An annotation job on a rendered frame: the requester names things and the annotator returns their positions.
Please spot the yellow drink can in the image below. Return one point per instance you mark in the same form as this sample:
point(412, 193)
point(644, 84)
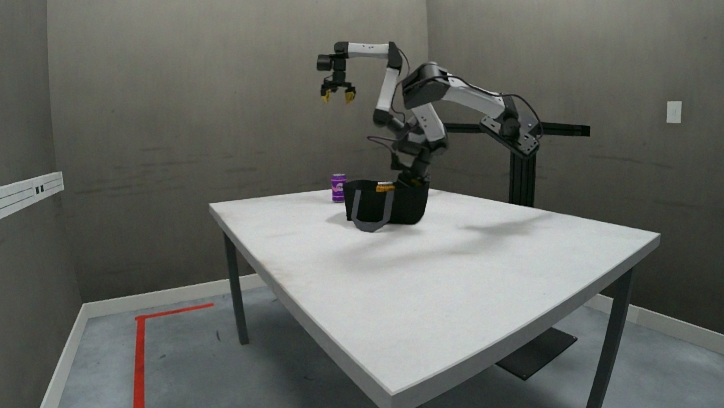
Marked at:
point(385, 186)

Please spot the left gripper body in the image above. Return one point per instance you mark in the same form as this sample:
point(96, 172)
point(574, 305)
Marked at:
point(418, 170)

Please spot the black tote bag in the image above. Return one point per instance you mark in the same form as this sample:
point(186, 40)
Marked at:
point(363, 203)

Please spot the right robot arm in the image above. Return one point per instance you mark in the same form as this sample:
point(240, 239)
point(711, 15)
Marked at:
point(346, 50)

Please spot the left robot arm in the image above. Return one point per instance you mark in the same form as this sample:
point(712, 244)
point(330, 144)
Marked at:
point(498, 109)

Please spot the purple drink can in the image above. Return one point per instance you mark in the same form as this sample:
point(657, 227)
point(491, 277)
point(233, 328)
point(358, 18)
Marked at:
point(337, 189)

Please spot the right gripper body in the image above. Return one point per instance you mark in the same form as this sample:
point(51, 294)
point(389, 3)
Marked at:
point(337, 80)

